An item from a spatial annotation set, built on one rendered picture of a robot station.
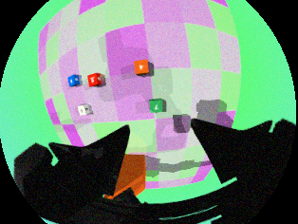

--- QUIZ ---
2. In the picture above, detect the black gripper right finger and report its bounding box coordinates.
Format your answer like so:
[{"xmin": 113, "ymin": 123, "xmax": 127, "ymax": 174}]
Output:
[{"xmin": 191, "ymin": 119, "xmax": 272, "ymax": 184}]

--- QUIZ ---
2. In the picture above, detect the blue block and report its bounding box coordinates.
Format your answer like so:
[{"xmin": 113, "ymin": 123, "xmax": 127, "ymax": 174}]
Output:
[{"xmin": 67, "ymin": 74, "xmax": 80, "ymax": 86}]

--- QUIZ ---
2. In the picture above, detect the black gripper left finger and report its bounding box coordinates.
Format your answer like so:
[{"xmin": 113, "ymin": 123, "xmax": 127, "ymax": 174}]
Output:
[{"xmin": 48, "ymin": 124, "xmax": 130, "ymax": 196}]

